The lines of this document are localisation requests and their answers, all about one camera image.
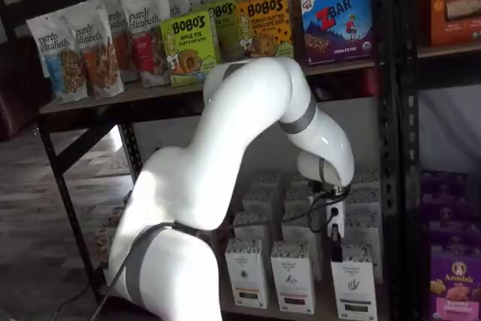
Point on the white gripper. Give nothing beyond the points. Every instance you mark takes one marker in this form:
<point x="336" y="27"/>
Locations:
<point x="340" y="208"/>

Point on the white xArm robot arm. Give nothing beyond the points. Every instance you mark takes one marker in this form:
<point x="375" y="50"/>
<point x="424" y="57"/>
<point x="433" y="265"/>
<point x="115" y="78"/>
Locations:
<point x="225" y="129"/>

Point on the white patterned-top box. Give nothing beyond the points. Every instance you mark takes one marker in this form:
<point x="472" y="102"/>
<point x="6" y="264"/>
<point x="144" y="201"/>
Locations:
<point x="366" y="180"/>
<point x="363" y="200"/>
<point x="297" y="197"/>
<point x="253" y="232"/>
<point x="259" y="198"/>
<point x="362" y="231"/>
<point x="297" y="232"/>
<point x="265" y="181"/>
<point x="300" y="181"/>

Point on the white box green strip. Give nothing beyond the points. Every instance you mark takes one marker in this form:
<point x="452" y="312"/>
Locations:
<point x="354" y="287"/>

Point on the white box pink strip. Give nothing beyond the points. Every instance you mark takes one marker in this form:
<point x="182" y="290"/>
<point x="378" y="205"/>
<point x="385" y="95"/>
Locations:
<point x="293" y="279"/>

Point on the white box orange strip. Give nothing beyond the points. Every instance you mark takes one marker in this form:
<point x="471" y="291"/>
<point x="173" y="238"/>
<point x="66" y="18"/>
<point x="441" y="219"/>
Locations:
<point x="246" y="276"/>

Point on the purple snack box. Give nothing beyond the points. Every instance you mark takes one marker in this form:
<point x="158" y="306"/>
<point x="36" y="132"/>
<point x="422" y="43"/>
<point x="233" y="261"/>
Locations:
<point x="447" y="204"/>

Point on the purple Annie's box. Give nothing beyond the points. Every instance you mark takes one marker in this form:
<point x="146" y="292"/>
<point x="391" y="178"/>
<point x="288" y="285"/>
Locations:
<point x="454" y="291"/>

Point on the blue Z Bar box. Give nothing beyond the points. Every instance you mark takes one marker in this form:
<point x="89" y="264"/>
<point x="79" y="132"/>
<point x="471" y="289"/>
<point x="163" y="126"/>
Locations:
<point x="338" y="28"/>

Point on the yellow Bobo's peanut butter box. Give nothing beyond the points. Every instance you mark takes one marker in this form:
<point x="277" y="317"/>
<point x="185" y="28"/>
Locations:
<point x="263" y="24"/>
<point x="300" y="16"/>

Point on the green Bobo's apple pie box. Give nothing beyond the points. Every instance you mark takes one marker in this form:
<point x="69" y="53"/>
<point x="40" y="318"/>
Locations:
<point x="188" y="46"/>

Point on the orange snack box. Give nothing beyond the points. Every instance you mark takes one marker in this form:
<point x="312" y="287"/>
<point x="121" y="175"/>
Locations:
<point x="454" y="16"/>

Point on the black metal shelving unit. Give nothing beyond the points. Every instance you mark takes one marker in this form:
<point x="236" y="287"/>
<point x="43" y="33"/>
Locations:
<point x="409" y="148"/>
<point x="112" y="108"/>

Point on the small red object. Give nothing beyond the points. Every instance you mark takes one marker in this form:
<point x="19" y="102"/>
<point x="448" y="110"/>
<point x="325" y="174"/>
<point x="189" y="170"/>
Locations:
<point x="368" y="82"/>

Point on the patterned floor rug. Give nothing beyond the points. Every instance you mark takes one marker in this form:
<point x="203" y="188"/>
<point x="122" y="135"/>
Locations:
<point x="119" y="159"/>

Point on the Purely Elizabeth bag red label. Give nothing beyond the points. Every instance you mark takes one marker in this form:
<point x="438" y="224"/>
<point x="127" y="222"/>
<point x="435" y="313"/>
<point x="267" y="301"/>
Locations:
<point x="144" y="35"/>

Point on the Purely Elizabeth bag brown label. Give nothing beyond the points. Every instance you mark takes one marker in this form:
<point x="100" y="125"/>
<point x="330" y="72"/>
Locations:
<point x="120" y="43"/>

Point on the Purely Elizabeth bag orange label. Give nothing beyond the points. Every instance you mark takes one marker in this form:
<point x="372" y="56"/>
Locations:
<point x="99" y="61"/>

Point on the Purely Elizabeth bag blue label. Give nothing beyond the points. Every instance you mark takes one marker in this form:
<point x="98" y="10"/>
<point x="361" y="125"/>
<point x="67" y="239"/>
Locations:
<point x="60" y="65"/>

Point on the dark maroon sofa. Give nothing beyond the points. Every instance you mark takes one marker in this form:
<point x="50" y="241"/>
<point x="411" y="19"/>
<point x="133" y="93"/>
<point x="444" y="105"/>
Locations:
<point x="22" y="88"/>

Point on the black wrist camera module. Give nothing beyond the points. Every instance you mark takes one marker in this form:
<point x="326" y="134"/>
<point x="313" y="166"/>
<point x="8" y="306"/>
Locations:
<point x="318" y="190"/>

